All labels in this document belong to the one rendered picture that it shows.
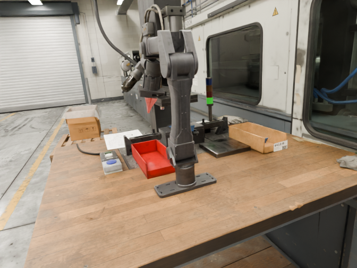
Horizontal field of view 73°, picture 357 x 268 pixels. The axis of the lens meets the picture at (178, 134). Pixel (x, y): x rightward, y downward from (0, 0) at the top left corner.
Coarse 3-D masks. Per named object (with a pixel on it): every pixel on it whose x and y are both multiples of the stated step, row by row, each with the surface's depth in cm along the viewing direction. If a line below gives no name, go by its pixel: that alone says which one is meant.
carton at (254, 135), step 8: (232, 128) 116; (240, 128) 121; (248, 128) 123; (256, 128) 117; (264, 128) 112; (232, 136) 117; (240, 136) 111; (248, 136) 106; (256, 136) 101; (264, 136) 113; (272, 136) 108; (280, 136) 103; (248, 144) 107; (256, 144) 102; (264, 144) 97; (272, 144) 108; (280, 144) 101; (264, 152) 98
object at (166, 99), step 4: (164, 84) 129; (164, 88) 118; (168, 88) 112; (168, 92) 113; (160, 96) 113; (164, 96) 112; (168, 96) 111; (192, 96) 110; (196, 96) 111; (156, 100) 111; (160, 100) 105; (164, 100) 105; (168, 100) 106; (192, 100) 111; (196, 100) 111; (156, 104) 112; (160, 104) 106; (164, 104) 106; (168, 104) 107; (160, 108) 114
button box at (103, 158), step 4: (76, 144) 129; (84, 152) 115; (88, 152) 114; (104, 152) 106; (112, 152) 106; (100, 156) 102; (104, 156) 101; (112, 156) 100; (116, 156) 100; (104, 160) 97; (108, 160) 98
